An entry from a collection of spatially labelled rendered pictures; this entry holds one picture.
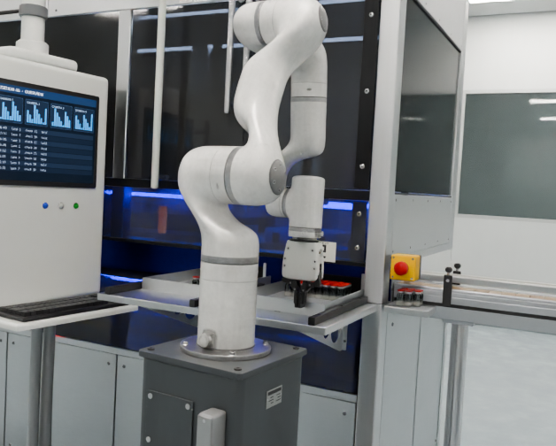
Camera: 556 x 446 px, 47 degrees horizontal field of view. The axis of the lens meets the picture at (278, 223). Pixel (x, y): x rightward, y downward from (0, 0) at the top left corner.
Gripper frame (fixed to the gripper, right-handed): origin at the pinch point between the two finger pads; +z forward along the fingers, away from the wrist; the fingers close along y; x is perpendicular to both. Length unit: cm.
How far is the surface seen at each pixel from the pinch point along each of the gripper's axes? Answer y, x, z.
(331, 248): 4.1, -30.4, -12.0
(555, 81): -26, -486, -154
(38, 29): 95, 2, -74
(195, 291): 35.0, -4.9, 2.6
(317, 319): -8.1, 7.5, 2.9
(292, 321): -1.8, 7.8, 4.4
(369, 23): -3, -29, -78
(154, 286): 49.4, -4.9, 2.7
